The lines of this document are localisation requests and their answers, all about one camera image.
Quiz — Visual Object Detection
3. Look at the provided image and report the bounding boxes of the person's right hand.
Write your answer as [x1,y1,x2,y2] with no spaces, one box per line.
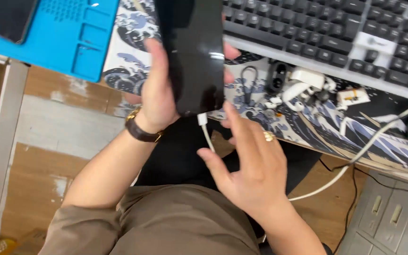
[197,102,290,221]

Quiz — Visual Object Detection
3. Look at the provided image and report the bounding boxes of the person's left hand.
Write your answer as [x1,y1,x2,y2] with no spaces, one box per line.
[123,13,242,134]

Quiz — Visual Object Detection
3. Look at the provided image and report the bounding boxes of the large black smartphone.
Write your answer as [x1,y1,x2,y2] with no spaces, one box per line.
[154,0,226,117]

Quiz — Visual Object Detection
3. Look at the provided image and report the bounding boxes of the person's black trousers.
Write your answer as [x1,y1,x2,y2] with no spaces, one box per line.
[134,115,323,238]

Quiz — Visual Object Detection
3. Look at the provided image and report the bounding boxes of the small white earbud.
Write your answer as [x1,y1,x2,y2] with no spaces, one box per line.
[263,96,283,110]

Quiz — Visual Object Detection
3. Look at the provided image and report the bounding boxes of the wave print desk mat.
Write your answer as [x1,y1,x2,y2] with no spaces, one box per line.
[101,0,408,186]

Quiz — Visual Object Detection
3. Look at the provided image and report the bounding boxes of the white earbud case half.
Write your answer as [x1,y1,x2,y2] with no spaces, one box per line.
[281,82,311,104]

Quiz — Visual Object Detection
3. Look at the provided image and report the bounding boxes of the black earbud case insert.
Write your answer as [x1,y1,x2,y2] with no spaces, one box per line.
[265,61,290,95]

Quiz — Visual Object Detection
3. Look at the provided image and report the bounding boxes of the person's brown shirt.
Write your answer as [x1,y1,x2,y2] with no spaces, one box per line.
[38,183,262,255]

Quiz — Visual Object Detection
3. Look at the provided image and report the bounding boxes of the blue silicone repair mat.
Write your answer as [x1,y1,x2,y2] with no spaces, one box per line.
[0,0,120,83]

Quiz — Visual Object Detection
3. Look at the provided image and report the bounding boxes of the white part with yellow tape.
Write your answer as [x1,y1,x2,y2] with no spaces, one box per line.
[336,87,371,107]

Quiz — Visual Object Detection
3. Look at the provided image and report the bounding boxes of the grey drawer cabinet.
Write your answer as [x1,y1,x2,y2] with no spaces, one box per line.
[334,169,408,255]

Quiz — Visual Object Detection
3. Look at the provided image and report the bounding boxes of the black computer keyboard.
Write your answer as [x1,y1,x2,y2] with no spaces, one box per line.
[222,0,408,102]

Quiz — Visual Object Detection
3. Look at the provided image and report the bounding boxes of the small black smartphone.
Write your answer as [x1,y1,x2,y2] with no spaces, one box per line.
[0,0,39,45]

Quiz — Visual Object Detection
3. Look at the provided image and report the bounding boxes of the brown strap gold wristwatch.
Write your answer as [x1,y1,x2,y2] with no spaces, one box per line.
[125,108,166,144]

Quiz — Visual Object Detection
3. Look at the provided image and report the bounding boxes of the white charging cable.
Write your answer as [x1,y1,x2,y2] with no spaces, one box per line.
[197,101,408,202]

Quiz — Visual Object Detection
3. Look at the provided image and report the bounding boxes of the black loop strap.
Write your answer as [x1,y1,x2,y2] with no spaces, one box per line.
[239,65,260,104]

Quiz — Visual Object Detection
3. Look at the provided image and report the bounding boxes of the thin black cable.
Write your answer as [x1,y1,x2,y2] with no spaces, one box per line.
[318,157,408,254]

